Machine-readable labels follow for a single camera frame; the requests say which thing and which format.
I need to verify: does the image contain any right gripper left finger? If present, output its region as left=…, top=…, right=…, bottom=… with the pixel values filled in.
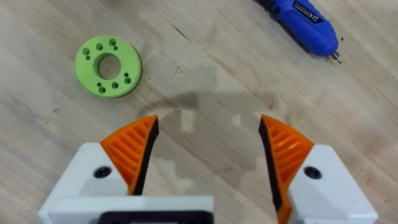
left=37, top=114, right=160, bottom=224

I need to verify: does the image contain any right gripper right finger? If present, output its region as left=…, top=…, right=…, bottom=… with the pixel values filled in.
left=258, top=114, right=379, bottom=224

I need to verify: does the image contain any blue electric screwdriver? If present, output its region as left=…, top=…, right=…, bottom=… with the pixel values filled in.
left=255, top=0, right=343, bottom=65

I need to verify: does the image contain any green disc with holes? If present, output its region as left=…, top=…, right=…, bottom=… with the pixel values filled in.
left=74, top=35, right=143, bottom=99

